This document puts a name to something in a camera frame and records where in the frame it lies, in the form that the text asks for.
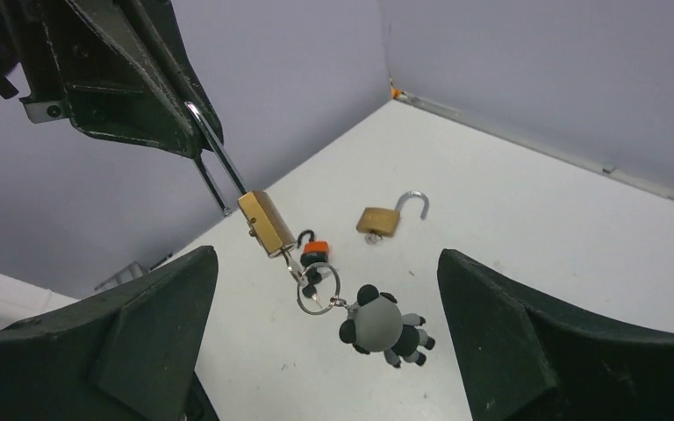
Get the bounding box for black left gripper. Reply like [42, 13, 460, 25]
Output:
[0, 1, 201, 159]

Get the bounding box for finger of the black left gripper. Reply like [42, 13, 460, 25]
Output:
[121, 0, 223, 139]

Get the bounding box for small brass padlock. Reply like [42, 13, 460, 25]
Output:
[184, 101, 296, 262]

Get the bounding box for large padlock silver key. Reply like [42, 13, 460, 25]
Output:
[364, 232, 383, 246]

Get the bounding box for black keys of orange padlock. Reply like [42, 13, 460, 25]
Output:
[301, 268, 324, 309]

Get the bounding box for large brass padlock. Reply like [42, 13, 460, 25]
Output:
[355, 190, 430, 237]

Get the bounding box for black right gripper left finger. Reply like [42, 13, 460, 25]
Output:
[0, 246, 219, 420]

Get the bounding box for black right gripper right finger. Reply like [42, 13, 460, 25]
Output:
[437, 249, 674, 420]

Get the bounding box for orange black padlock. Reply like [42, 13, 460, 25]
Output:
[297, 230, 330, 268]

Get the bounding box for small padlock key with ring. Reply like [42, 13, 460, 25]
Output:
[282, 251, 341, 316]

